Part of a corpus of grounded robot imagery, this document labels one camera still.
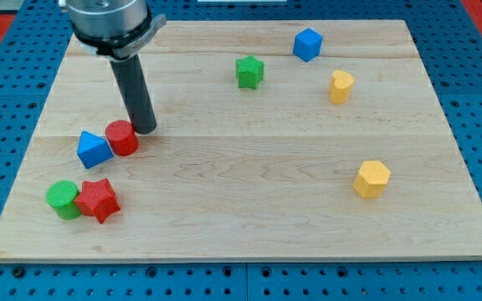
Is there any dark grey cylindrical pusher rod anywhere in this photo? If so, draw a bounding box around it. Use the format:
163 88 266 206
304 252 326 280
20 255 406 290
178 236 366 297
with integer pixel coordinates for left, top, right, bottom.
110 55 157 134

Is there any red cylinder block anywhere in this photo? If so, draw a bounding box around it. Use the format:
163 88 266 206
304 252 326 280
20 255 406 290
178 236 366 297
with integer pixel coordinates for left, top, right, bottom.
105 120 139 156

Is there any green star block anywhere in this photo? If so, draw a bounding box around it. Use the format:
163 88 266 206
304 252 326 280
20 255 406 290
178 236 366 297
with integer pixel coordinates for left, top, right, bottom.
235 54 264 89

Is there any red star block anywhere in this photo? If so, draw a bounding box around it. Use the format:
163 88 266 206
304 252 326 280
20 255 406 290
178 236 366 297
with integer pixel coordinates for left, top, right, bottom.
74 178 121 224

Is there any blue triangle block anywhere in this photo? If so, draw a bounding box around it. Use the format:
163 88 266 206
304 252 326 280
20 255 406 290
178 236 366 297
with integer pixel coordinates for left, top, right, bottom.
76 131 114 169

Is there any green cylinder block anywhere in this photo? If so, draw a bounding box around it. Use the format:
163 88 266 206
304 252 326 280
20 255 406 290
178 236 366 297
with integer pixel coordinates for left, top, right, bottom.
45 180 81 220

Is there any light wooden board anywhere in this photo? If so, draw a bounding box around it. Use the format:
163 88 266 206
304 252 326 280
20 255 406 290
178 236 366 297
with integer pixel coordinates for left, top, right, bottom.
0 20 482 263

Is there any blue cube block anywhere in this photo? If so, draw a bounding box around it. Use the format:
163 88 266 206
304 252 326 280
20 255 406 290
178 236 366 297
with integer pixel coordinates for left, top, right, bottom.
293 28 323 62

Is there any yellow heart block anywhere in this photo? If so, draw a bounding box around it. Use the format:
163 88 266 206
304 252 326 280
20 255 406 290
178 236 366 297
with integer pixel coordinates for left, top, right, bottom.
328 70 355 105

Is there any yellow hexagon block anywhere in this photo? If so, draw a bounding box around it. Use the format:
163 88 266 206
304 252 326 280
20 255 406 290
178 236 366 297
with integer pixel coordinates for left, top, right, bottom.
352 161 391 198

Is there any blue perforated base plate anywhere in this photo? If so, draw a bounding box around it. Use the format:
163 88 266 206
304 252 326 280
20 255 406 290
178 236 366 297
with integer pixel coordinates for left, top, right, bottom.
0 1 482 300

